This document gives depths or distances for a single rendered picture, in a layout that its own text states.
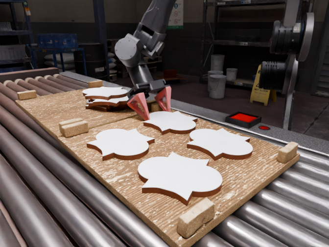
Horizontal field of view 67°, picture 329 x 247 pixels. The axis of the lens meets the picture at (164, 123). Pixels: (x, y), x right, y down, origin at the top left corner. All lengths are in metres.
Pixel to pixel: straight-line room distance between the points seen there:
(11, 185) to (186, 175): 0.31
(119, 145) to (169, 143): 0.11
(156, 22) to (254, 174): 0.46
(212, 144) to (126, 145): 0.18
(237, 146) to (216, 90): 3.85
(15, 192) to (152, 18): 0.51
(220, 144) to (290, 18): 0.80
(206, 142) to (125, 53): 0.30
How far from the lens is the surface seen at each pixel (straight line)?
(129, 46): 0.65
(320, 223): 0.45
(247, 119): 0.75
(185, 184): 0.40
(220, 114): 0.81
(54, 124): 0.72
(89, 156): 0.52
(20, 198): 0.48
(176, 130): 0.60
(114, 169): 0.47
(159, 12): 0.71
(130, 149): 0.51
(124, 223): 0.39
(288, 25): 1.23
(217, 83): 4.34
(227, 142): 0.55
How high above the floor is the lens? 1.18
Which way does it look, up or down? 22 degrees down
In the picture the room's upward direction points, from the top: straight up
